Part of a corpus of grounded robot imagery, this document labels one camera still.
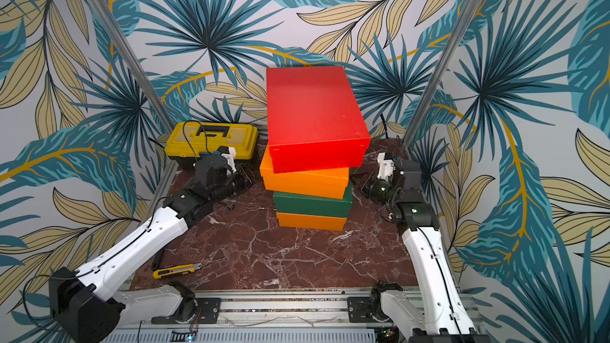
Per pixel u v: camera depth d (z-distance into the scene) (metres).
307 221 0.88
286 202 0.76
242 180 0.65
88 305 0.37
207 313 0.73
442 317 0.38
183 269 0.79
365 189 0.62
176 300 0.62
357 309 0.73
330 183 0.65
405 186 0.52
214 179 0.56
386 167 0.65
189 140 0.95
